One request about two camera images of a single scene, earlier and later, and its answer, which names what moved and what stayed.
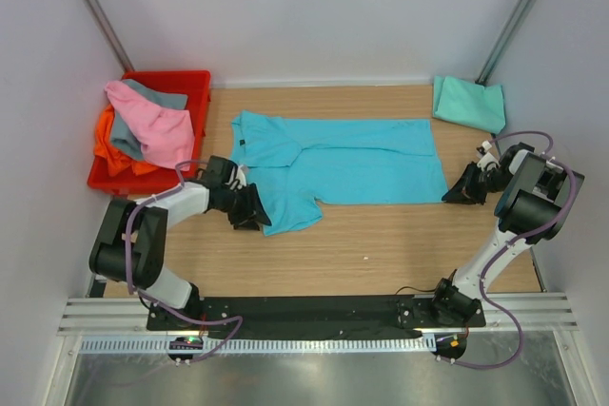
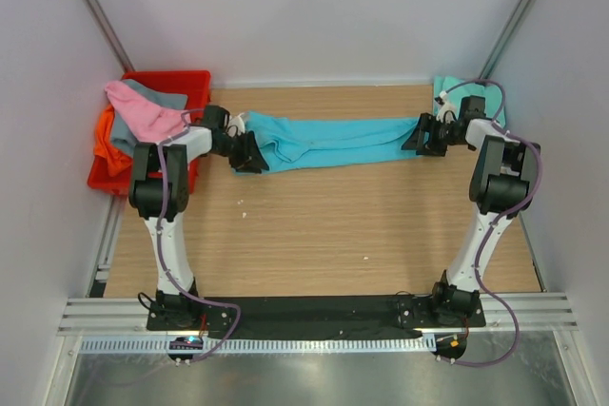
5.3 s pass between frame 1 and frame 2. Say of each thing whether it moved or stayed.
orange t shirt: stayed
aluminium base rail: stayed
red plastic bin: stayed
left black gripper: moved
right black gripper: moved
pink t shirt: stayed
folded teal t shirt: stayed
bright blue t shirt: moved
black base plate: stayed
